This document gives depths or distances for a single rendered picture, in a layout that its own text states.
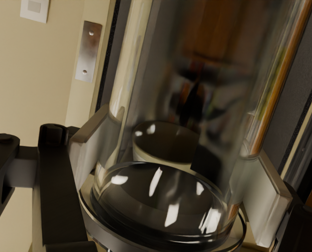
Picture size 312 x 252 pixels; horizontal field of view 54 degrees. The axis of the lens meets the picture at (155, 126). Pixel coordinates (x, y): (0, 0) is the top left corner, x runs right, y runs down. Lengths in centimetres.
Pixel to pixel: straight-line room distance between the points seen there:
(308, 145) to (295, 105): 5
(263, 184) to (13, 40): 82
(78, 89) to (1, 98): 58
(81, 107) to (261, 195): 28
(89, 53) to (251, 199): 27
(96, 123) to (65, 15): 70
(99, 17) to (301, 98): 27
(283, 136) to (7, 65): 73
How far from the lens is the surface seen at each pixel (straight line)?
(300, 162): 43
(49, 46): 87
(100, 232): 17
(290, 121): 43
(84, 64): 39
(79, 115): 41
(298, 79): 45
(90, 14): 38
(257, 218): 17
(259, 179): 17
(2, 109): 97
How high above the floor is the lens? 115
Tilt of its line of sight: 18 degrees up
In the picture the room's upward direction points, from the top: 165 degrees counter-clockwise
